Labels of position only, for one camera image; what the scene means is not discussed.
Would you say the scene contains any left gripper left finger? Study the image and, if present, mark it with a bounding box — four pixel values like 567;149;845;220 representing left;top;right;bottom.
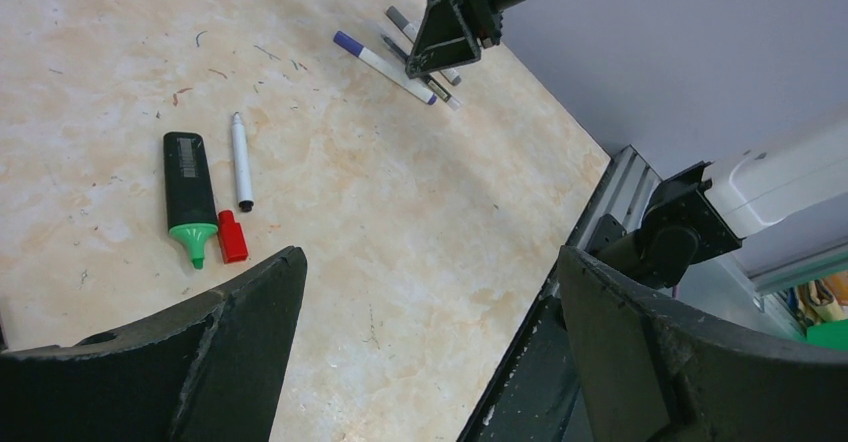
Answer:
1;246;307;441

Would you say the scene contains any black thin pen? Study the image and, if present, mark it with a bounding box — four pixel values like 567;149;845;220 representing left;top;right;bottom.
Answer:
380;33;462;111

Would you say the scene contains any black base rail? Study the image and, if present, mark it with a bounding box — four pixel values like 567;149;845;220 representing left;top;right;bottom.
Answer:
458;146;661;441

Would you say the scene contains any black green highlighter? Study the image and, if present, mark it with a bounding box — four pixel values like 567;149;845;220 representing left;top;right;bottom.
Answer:
163;131;218;270

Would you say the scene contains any red pen cap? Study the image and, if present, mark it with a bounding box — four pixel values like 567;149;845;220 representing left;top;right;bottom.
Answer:
217;210;249;264

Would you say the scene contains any white pen with clip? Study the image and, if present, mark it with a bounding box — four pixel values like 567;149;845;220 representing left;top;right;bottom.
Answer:
333;31;438;105

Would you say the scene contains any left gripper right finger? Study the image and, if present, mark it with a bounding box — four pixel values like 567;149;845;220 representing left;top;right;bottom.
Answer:
557;246;847;441

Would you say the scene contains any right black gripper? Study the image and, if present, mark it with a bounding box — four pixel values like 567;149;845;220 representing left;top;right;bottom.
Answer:
405;0;502;77

